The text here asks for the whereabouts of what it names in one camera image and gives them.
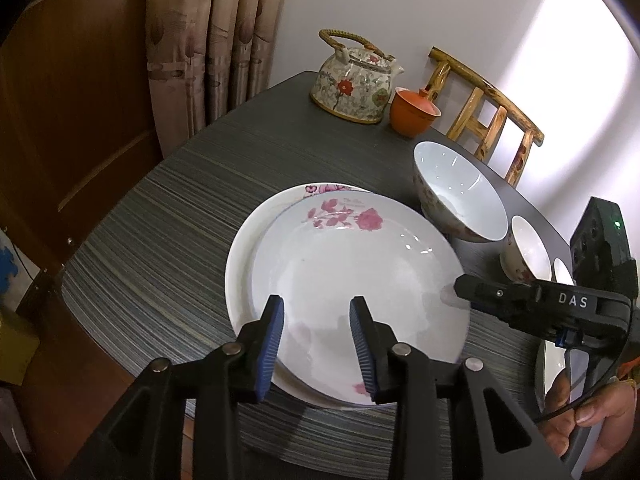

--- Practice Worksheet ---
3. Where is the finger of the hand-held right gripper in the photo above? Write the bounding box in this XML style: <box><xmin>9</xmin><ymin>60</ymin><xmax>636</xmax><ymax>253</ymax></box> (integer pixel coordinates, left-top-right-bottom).
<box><xmin>453</xmin><ymin>274</ymin><xmax>540</xmax><ymax>335</ymax></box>

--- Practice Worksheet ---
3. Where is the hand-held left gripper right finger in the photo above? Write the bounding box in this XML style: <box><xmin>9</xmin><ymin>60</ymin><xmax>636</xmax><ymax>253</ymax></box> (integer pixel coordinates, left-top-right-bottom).
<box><xmin>348</xmin><ymin>296</ymin><xmax>576</xmax><ymax>480</ymax></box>

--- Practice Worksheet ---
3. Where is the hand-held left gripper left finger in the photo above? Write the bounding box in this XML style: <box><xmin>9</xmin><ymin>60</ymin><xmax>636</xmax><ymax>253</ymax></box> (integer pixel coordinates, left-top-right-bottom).
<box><xmin>62</xmin><ymin>294</ymin><xmax>286</xmax><ymax>480</ymax></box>

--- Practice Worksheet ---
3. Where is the small white floral bowl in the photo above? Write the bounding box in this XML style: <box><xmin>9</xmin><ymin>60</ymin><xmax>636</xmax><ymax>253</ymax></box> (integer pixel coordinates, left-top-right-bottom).
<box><xmin>552</xmin><ymin>257</ymin><xmax>576</xmax><ymax>287</ymax></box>
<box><xmin>500</xmin><ymin>215</ymin><xmax>554</xmax><ymax>284</ymax></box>

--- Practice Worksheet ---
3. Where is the white plate with pink flowers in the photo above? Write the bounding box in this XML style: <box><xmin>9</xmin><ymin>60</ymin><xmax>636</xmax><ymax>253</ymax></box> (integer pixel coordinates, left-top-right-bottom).
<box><xmin>224</xmin><ymin>183</ymin><xmax>381</xmax><ymax>411</ymax></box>
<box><xmin>250</xmin><ymin>195</ymin><xmax>471</xmax><ymax>408</ymax></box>

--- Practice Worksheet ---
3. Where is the plain white plate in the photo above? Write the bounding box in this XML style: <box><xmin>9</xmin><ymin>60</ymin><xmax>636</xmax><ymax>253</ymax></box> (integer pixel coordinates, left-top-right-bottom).
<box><xmin>533</xmin><ymin>340</ymin><xmax>576</xmax><ymax>413</ymax></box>

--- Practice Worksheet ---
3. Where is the large white floral bowl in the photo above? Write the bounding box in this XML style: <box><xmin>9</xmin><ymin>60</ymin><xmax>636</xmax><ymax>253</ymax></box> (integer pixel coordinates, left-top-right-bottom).
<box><xmin>412</xmin><ymin>140</ymin><xmax>510</xmax><ymax>244</ymax></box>

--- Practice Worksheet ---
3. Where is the person's right hand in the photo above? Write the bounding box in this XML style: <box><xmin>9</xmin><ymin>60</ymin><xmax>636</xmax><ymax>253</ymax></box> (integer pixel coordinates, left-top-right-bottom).
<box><xmin>542</xmin><ymin>374</ymin><xmax>640</xmax><ymax>473</ymax></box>

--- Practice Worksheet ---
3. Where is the orange lidded cup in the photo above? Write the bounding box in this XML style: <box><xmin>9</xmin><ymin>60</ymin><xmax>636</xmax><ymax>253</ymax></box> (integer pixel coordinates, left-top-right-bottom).
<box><xmin>389</xmin><ymin>86</ymin><xmax>443</xmax><ymax>139</ymax></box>

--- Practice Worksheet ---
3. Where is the wooden chair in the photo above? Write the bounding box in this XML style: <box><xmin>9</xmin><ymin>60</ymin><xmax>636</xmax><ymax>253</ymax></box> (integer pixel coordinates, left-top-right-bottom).
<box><xmin>427</xmin><ymin>46</ymin><xmax>545</xmax><ymax>190</ymax></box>

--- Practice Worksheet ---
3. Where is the floral ceramic teapot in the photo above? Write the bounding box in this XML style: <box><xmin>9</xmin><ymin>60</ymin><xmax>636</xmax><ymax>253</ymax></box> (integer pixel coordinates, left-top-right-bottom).
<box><xmin>310</xmin><ymin>29</ymin><xmax>406</xmax><ymax>125</ymax></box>

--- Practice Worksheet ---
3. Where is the brown wooden door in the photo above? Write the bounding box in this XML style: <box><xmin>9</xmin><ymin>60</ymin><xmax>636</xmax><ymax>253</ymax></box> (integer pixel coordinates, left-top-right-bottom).
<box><xmin>0</xmin><ymin>0</ymin><xmax>203</xmax><ymax>480</ymax></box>

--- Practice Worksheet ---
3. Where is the beige patterned curtain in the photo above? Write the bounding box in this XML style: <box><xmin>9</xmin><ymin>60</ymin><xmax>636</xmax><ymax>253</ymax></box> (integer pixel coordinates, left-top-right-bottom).
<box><xmin>144</xmin><ymin>0</ymin><xmax>297</xmax><ymax>162</ymax></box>

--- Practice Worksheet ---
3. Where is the black cable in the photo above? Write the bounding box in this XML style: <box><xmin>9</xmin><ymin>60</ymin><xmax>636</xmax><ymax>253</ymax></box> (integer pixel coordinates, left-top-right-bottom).
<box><xmin>532</xmin><ymin>350</ymin><xmax>628</xmax><ymax>424</ymax></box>

